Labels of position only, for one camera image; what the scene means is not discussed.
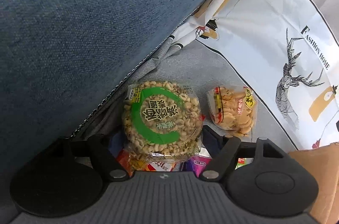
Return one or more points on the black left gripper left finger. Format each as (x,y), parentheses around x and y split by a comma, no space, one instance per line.
(66,178)

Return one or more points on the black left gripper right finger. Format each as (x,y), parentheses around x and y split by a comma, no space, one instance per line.
(273,185)

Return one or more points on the sachima pastry pack green label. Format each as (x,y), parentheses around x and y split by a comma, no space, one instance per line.
(243,162)

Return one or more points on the small biscuit bag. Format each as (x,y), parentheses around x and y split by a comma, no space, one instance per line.
(233,109)

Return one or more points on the round green puffed grain cake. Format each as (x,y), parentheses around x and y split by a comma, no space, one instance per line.
(162,121)

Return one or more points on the red snack bag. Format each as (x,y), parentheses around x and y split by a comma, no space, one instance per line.
(132,163)

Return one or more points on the cardboard box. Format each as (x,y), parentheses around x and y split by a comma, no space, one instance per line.
(322,163)

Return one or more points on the purple wafer bar pack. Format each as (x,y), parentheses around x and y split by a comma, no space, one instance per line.
(198,162)

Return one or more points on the deer print cushion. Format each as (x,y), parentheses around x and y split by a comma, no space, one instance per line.
(285,51)

